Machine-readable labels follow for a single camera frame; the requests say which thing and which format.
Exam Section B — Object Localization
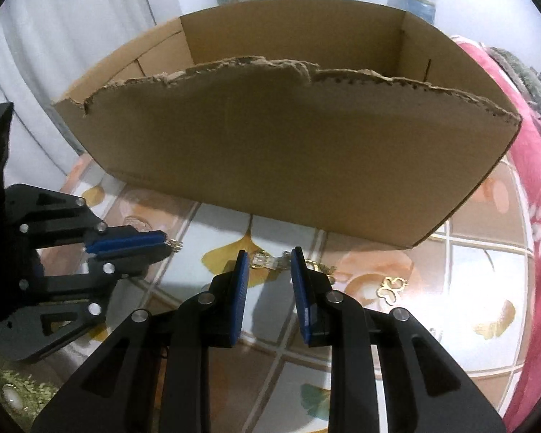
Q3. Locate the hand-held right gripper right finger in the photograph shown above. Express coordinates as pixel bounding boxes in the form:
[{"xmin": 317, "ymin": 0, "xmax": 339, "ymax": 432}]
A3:
[{"xmin": 290, "ymin": 246, "xmax": 508, "ymax": 433}]

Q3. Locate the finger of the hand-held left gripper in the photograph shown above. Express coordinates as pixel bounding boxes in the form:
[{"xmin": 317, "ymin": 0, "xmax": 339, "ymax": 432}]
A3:
[
  {"xmin": 0, "ymin": 242, "xmax": 167, "ymax": 362},
  {"xmin": 6, "ymin": 183, "xmax": 167, "ymax": 253}
]

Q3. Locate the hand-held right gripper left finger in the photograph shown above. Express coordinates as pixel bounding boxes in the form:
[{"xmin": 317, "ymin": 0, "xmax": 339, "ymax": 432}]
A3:
[{"xmin": 31, "ymin": 250, "xmax": 250, "ymax": 433}]

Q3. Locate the gold chain bracelet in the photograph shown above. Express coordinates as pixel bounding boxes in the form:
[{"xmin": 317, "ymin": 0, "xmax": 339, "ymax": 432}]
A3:
[{"xmin": 164, "ymin": 240, "xmax": 339, "ymax": 283}]

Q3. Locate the gold outline clover charm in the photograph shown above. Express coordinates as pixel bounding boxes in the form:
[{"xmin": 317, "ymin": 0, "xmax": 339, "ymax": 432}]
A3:
[{"xmin": 378, "ymin": 277, "xmax": 409, "ymax": 306}]

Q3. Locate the brown cardboard box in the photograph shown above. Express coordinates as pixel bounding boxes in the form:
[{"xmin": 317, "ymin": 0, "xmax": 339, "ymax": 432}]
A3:
[{"xmin": 54, "ymin": 0, "xmax": 523, "ymax": 251}]

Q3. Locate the white curtain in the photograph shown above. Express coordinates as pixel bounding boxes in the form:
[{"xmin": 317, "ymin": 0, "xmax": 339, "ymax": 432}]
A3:
[{"xmin": 0, "ymin": 0, "xmax": 163, "ymax": 176}]

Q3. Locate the printed leaf tablecloth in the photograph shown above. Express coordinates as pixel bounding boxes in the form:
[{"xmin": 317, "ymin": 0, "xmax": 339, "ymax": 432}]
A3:
[{"xmin": 49, "ymin": 153, "xmax": 539, "ymax": 433}]

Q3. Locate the grey green pillow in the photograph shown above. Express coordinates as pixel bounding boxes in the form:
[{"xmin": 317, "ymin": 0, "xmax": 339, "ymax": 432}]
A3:
[{"xmin": 489, "ymin": 47, "xmax": 541, "ymax": 111}]

